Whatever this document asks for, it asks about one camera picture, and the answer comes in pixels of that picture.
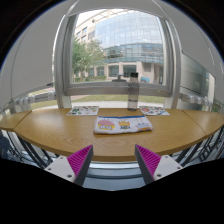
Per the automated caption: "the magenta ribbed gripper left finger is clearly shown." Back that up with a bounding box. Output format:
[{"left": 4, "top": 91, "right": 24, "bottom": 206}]
[{"left": 45, "top": 145, "right": 93, "bottom": 186}]

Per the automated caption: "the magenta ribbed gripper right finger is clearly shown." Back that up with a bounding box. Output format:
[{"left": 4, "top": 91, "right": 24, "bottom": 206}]
[{"left": 135, "top": 145, "right": 182, "bottom": 184}]

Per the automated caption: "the left colourful sticker sheet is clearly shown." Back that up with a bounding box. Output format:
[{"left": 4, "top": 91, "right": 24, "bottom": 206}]
[{"left": 67, "top": 106, "right": 99, "bottom": 116}]

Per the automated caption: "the colourful sticker sheet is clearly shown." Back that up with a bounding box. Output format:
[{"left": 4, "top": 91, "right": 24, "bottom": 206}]
[
  {"left": 67, "top": 106, "right": 99, "bottom": 116},
  {"left": 139, "top": 106, "right": 168, "bottom": 116}
]

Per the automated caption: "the right colourful sticker sheet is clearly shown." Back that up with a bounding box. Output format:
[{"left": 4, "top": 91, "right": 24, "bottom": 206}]
[{"left": 139, "top": 106, "right": 168, "bottom": 116}]

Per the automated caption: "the clear plastic water bottle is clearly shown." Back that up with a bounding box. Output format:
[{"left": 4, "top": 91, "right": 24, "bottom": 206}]
[{"left": 128, "top": 73, "right": 139, "bottom": 111}]

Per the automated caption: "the white roller blind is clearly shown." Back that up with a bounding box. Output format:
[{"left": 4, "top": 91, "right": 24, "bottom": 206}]
[{"left": 0, "top": 0, "right": 70, "bottom": 105}]

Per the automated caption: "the white window frame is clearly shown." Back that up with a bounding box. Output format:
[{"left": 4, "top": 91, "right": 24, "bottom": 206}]
[{"left": 55, "top": 0, "right": 180, "bottom": 108}]

